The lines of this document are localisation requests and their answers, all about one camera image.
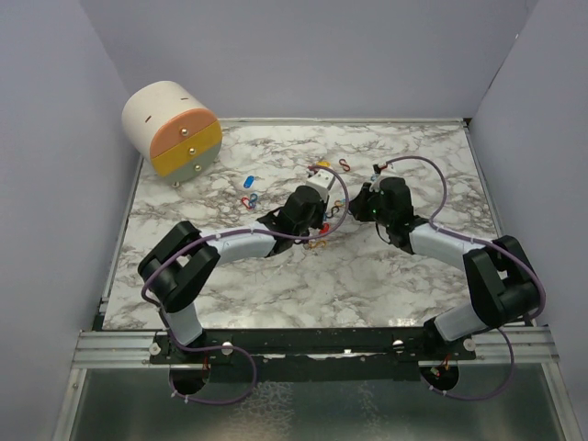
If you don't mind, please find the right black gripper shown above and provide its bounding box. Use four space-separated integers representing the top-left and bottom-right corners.
347 183 393 228

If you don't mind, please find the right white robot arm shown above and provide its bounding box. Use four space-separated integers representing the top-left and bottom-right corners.
349 177 545 359

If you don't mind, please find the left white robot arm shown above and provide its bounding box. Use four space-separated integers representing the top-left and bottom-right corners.
138 183 330 363

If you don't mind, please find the orange S carabiner lower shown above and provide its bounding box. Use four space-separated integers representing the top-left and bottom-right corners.
304 240 327 250

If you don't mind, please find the dark red S carabiner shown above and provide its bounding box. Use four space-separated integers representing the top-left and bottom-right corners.
338 158 351 172

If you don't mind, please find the blue tag key left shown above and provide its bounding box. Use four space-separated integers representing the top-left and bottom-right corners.
243 175 254 188

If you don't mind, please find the round pastel drawer cabinet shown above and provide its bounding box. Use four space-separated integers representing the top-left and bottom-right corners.
121 81 222 187

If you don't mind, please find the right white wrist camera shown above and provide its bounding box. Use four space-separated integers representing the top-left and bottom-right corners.
369 163 390 192

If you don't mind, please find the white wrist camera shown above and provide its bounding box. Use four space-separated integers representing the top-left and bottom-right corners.
305 169 336 201
369 163 390 192

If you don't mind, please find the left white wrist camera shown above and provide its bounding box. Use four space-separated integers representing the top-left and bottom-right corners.
305 169 336 201

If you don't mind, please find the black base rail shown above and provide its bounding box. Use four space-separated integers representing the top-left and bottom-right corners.
150 327 475 383

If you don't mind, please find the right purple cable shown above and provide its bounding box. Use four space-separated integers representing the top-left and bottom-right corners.
374 156 548 401

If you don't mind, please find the purple cable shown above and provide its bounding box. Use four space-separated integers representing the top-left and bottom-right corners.
374 156 548 401
141 164 348 406

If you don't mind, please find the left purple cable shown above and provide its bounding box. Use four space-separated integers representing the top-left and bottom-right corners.
141 164 348 406

